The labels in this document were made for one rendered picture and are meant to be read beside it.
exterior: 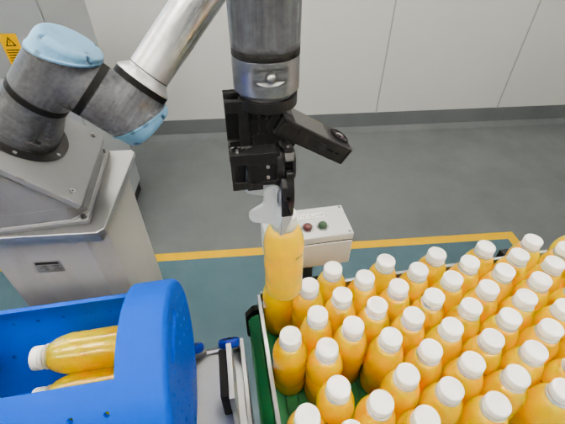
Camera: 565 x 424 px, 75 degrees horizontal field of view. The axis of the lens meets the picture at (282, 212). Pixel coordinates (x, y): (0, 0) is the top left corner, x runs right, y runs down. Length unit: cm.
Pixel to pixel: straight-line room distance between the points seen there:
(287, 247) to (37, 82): 54
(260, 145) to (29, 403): 42
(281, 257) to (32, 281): 66
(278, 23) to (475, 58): 339
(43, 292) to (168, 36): 67
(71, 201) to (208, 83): 255
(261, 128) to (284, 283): 28
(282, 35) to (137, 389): 45
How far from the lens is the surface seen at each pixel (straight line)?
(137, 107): 81
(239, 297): 208
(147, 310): 57
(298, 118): 47
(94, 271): 98
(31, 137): 88
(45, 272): 102
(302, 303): 77
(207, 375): 84
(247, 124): 44
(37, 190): 84
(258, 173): 47
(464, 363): 73
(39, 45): 81
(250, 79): 41
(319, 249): 85
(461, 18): 354
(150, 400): 54
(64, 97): 83
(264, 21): 39
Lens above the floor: 168
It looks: 41 degrees down
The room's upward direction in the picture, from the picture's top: straight up
